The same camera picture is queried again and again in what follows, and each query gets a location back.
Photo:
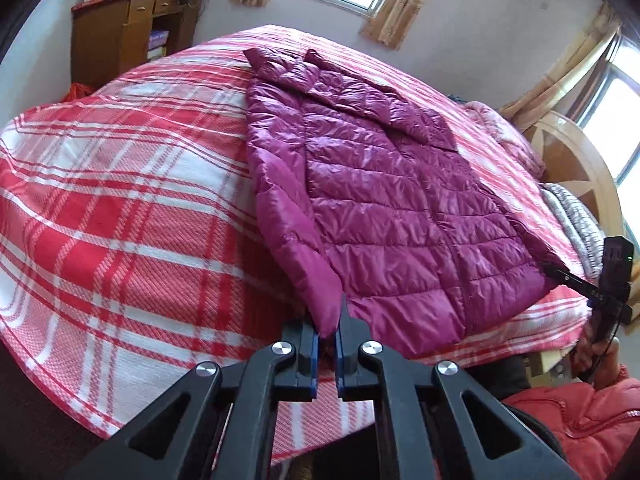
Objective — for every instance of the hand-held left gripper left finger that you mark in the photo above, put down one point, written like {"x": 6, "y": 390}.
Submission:
{"x": 306, "y": 360}

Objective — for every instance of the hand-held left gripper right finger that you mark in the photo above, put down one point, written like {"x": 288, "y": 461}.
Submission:
{"x": 346, "y": 365}

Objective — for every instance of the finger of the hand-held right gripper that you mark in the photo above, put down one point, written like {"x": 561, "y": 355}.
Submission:
{"x": 570, "y": 279}

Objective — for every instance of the magenta quilted puffer jacket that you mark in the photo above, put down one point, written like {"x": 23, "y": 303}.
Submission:
{"x": 400, "y": 210}

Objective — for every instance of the folded blankets by headboard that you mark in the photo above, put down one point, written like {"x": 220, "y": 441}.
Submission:
{"x": 575, "y": 220}

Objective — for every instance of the wooden bed headboard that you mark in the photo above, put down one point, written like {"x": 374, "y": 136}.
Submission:
{"x": 575, "y": 160}

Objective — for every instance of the pink folded blanket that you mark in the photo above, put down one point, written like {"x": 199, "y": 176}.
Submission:
{"x": 510, "y": 135}

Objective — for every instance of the large window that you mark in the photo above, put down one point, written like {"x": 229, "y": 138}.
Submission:
{"x": 615, "y": 110}

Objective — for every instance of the long beige curtain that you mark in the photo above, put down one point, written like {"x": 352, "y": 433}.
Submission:
{"x": 565, "y": 70}

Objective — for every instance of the red plaid bed sheet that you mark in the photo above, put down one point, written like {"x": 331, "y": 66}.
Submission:
{"x": 125, "y": 235}

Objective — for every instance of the pale cardboard box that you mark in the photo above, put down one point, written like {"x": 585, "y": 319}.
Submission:
{"x": 156, "y": 53}

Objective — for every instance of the orange plastic bag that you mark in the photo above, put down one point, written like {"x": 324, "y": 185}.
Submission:
{"x": 77, "y": 92}

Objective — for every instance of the purple cardboard box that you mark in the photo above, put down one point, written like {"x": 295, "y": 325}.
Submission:
{"x": 158, "y": 39}

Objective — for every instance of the brown wooden desk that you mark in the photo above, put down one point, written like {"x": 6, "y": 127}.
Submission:
{"x": 105, "y": 45}

